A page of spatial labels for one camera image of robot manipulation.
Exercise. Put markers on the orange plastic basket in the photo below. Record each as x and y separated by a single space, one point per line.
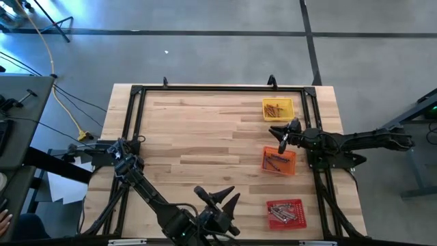
288 169

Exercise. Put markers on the red plastic basket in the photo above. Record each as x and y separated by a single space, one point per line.
300 218

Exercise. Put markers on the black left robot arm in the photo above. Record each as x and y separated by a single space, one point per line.
147 191

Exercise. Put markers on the dark grey desk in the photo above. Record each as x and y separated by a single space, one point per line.
415 164

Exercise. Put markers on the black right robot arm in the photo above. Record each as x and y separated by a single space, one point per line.
362 140

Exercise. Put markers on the black clamp tool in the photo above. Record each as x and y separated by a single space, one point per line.
10 102

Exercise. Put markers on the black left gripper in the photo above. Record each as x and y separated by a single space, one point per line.
218 220

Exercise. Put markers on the person's hand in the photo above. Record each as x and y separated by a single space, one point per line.
4 222

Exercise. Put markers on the black steel beam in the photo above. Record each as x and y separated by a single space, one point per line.
61 167

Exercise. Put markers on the black table clamp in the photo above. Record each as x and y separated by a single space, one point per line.
272 81
165 82

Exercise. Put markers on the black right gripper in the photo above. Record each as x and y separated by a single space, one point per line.
304 136

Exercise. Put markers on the black device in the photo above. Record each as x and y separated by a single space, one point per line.
5 136

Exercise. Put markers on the grey screw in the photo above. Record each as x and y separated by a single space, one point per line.
273 166

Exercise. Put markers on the yellow plastic basket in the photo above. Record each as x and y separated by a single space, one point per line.
288 102

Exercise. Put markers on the grey side table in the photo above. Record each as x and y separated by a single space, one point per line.
30 85

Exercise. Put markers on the white paper sheet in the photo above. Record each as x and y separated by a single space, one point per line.
63 189

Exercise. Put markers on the black tripod stand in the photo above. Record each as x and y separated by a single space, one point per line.
52 21

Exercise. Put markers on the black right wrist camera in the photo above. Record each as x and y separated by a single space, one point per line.
282 146

